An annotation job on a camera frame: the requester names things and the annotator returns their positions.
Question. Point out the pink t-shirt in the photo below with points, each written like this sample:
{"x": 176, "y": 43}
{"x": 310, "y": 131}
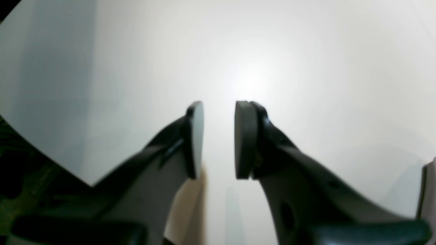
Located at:
{"x": 427, "y": 198}

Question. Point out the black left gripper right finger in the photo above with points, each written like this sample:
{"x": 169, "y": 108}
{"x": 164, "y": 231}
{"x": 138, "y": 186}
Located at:
{"x": 309, "y": 204}

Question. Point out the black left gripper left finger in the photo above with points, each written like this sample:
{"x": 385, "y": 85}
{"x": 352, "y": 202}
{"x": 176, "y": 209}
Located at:
{"x": 131, "y": 205}

